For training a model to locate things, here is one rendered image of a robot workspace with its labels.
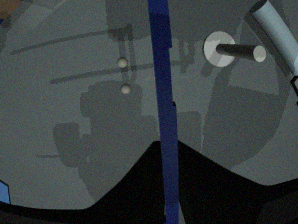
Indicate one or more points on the blue flat rectangular slab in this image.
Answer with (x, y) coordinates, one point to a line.
(4, 193)

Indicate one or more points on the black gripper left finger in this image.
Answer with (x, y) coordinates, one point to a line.
(136, 199)

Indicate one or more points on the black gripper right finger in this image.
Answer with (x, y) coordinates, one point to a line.
(209, 194)

